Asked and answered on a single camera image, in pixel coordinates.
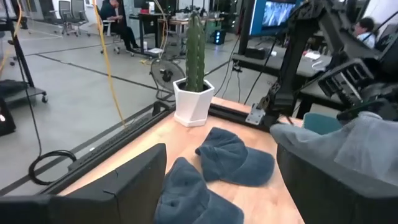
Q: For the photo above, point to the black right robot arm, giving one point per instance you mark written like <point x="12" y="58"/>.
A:
<point x="293" y="62"/>

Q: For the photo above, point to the black desk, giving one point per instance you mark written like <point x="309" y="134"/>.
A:
<point x="141" y="31"/>

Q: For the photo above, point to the black floor fan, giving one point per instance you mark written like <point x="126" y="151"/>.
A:
<point x="168" y="74"/>

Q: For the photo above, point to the black computer with blue light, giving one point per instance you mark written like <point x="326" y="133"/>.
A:
<point x="219" y="37"/>

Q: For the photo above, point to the large blue-screen monitor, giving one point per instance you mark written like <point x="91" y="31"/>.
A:
<point x="276" y="14"/>

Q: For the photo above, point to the black rolling cart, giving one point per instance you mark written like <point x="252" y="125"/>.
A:
<point x="18" y="93"/>

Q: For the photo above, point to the silver corner bracket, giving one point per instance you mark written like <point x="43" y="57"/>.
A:
<point x="255" y="115"/>

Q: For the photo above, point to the black side table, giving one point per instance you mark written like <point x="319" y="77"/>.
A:
<point x="280" y="63"/>

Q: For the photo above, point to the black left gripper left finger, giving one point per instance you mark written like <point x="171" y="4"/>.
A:
<point x="133" y="186"/>

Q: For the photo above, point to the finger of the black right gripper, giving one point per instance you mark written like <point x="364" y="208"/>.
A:
<point x="363" y="109"/>

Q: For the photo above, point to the tall green cactus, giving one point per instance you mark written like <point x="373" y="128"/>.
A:
<point x="195" y="53"/>

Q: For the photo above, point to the white faceted plant pot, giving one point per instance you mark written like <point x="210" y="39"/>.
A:
<point x="192" y="105"/>

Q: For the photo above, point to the black monitor stand post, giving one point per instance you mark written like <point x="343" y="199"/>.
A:
<point x="245" y="28"/>

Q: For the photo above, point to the dark blue baseball cap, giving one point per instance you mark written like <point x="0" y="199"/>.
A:
<point x="230" y="155"/>
<point x="186" y="193"/>

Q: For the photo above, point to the light grey-blue baseball cap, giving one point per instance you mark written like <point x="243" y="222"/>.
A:
<point x="367" y="146"/>

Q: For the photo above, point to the person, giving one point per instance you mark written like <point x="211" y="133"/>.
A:
<point x="365" y="34"/>
<point x="116" y="18"/>

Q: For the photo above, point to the grey office chair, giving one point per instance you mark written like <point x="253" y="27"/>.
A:
<point x="79" y="14"/>
<point x="64" y="12"/>

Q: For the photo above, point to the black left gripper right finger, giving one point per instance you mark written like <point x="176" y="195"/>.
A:
<point x="326" y="202"/>

